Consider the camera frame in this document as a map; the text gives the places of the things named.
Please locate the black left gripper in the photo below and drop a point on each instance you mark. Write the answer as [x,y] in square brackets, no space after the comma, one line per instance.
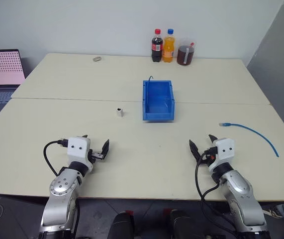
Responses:
[96,155]

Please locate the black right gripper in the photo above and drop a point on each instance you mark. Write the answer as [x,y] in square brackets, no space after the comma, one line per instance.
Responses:
[209,156]

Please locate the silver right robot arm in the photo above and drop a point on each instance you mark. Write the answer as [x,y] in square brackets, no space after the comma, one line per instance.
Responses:
[241,196]

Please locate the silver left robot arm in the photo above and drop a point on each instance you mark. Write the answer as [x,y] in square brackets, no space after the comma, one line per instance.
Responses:
[61,186]

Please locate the blue plastic storage bin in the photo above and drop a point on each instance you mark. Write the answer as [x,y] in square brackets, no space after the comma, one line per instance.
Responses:
[158,104]

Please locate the dark rounded shape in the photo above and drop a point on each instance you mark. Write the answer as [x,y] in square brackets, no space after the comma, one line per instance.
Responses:
[122,225]
[181,224]

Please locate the small grey block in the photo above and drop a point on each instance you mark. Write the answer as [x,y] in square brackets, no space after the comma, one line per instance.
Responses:
[97,59]

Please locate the clear cup brown liquid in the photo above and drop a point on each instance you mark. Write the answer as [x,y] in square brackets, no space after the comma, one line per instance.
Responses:
[185,56]

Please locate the white sneaker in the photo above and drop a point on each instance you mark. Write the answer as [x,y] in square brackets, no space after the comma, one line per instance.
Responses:
[272,212]

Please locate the orange soda bottle blue cap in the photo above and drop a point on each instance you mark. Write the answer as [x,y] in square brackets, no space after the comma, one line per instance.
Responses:
[168,49]

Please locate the cola bottle red cap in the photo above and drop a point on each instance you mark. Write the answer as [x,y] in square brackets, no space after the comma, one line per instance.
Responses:
[157,49]

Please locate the open laptop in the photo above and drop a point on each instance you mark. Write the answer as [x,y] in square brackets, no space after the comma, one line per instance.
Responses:
[0,69]

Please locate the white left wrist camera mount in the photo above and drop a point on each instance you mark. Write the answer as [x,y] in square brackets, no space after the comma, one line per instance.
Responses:
[78,149]

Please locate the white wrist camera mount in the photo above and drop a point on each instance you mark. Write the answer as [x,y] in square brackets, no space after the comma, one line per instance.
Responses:
[225,152]
[78,149]

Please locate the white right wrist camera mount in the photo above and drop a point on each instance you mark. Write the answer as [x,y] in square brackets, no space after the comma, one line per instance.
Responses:
[225,152]

